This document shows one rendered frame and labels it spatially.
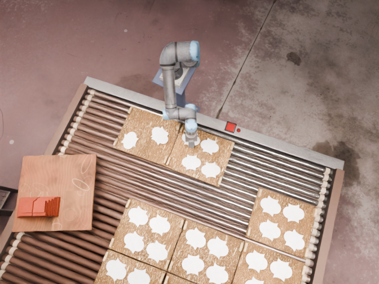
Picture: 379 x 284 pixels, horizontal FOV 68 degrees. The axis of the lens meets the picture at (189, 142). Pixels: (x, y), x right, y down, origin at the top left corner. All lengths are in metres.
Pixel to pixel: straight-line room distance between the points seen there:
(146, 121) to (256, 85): 1.65
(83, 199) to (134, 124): 0.64
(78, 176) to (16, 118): 1.77
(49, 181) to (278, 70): 2.68
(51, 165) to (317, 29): 3.35
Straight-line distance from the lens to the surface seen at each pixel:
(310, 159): 2.26
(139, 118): 2.19
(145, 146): 2.11
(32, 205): 1.96
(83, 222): 2.02
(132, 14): 3.97
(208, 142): 2.08
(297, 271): 2.14
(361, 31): 4.29
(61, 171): 2.12
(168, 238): 2.01
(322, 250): 2.17
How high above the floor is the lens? 2.94
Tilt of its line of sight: 73 degrees down
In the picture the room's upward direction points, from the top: straight up
